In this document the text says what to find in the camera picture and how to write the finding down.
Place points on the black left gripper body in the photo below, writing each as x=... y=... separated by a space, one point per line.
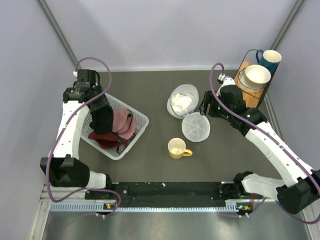
x=100 y=102

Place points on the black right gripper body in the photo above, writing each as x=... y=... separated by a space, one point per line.
x=214 y=110

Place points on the black bra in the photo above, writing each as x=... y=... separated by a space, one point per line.
x=102 y=118

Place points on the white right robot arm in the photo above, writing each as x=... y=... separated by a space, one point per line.
x=299 y=185

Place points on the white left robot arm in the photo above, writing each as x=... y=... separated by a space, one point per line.
x=62 y=167

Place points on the pink bra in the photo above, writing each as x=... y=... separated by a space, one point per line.
x=124 y=124

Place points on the dark red bra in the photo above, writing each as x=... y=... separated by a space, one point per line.
x=110 y=140

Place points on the white bowl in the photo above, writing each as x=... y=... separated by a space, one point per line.
x=253 y=78

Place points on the white plastic basket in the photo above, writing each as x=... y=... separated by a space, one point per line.
x=116 y=153

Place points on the blue and white mug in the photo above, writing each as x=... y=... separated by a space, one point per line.
x=269 y=59

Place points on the yellow mug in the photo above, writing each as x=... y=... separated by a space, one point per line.
x=177 y=149

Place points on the wooden rack with black frame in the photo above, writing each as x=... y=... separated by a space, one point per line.
x=252 y=99

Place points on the aluminium rail with cable duct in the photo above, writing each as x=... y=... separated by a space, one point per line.
x=105 y=202

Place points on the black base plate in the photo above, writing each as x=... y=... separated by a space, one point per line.
x=179 y=194

